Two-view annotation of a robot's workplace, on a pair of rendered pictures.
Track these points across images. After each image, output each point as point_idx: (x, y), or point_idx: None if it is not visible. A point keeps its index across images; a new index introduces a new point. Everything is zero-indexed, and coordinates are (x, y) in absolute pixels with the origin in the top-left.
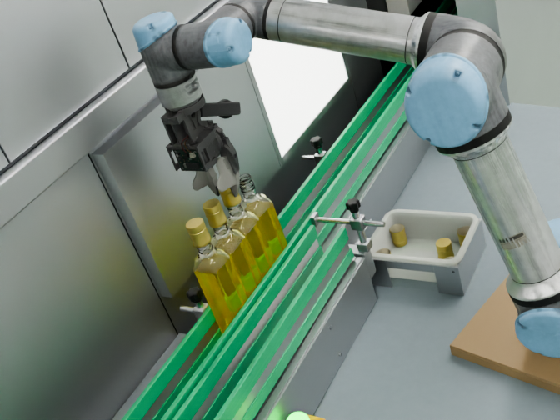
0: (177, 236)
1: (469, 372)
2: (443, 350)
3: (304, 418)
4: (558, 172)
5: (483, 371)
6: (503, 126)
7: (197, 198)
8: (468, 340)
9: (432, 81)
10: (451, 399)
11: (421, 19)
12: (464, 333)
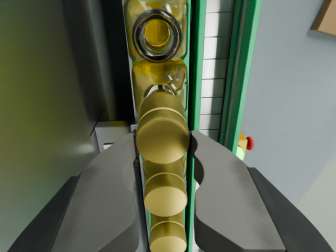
0: (58, 146)
1: (323, 44)
2: (303, 26)
3: (242, 155)
4: None
5: (334, 41)
6: None
7: (12, 73)
8: (334, 19)
9: None
10: (309, 74)
11: None
12: (331, 11)
